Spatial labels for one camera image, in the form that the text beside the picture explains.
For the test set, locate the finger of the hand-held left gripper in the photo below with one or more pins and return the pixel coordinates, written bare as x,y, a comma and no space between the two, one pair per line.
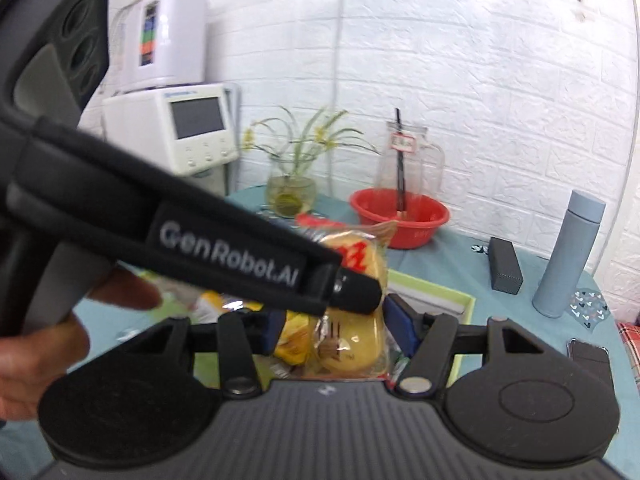
357,292

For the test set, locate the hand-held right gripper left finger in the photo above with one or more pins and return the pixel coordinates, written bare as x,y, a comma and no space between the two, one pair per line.
275,327

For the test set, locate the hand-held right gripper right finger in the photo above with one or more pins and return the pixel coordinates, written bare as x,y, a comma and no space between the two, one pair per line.
400,325

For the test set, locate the green cardboard box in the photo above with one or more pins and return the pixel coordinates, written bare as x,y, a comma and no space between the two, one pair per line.
445,297

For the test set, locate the clear packet yellow cakes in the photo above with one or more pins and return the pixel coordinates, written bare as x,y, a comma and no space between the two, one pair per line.
350,350

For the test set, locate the person's left hand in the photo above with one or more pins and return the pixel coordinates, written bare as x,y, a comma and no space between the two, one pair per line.
30,370

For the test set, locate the red plastic basket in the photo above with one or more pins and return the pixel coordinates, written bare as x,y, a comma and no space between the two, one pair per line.
415,232

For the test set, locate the teal printed tablecloth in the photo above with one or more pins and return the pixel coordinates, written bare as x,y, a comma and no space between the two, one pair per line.
500,320

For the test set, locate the glass vase with plant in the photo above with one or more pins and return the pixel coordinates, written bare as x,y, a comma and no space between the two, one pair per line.
290,195

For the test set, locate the black rectangular case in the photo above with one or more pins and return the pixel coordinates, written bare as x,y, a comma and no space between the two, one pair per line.
505,267

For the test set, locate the white appliance with screen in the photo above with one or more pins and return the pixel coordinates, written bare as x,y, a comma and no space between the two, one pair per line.
195,120

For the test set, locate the glass pitcher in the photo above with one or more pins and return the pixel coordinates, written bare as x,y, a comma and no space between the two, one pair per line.
415,170

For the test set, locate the black straw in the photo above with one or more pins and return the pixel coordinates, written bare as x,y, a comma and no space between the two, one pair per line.
400,160

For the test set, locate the white water purifier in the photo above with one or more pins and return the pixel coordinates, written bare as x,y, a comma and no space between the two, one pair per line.
175,35

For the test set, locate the grey-blue thermos bottle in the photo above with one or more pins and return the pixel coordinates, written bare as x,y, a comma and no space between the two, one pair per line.
570,255

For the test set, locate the dark smartphone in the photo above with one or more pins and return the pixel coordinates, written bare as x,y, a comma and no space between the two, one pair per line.
590,355

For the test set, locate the heart pattern fabric coaster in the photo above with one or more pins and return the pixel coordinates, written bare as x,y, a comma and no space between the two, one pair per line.
592,310

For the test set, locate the red plaid cloth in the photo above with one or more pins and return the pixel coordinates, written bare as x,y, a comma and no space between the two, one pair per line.
631,345

